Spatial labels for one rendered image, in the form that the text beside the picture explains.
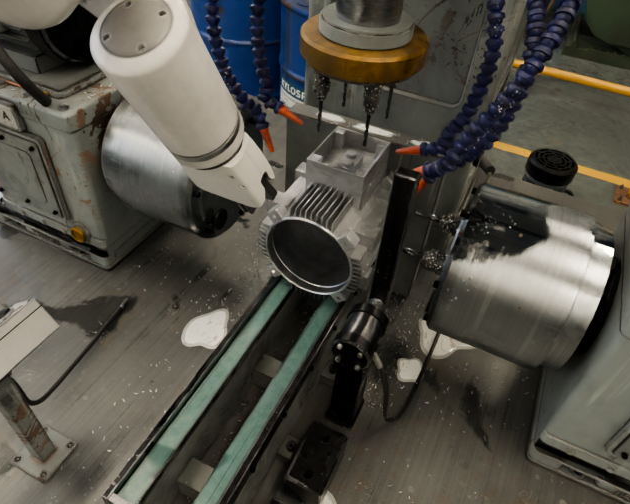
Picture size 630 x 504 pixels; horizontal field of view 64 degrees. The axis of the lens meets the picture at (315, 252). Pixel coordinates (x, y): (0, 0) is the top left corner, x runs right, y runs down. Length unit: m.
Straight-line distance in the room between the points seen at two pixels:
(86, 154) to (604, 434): 0.94
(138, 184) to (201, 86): 0.48
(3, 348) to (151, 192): 0.35
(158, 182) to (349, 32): 0.40
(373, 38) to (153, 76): 0.35
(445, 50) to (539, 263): 0.41
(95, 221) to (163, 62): 0.68
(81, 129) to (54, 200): 0.19
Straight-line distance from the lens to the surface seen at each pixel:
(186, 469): 0.82
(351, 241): 0.76
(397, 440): 0.91
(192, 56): 0.45
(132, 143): 0.92
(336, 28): 0.72
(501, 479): 0.93
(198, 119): 0.48
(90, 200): 1.04
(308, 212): 0.78
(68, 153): 1.00
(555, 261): 0.74
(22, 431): 0.85
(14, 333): 0.73
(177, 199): 0.88
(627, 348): 0.74
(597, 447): 0.90
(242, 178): 0.56
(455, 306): 0.75
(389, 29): 0.72
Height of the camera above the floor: 1.59
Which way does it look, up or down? 44 degrees down
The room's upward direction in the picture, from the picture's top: 5 degrees clockwise
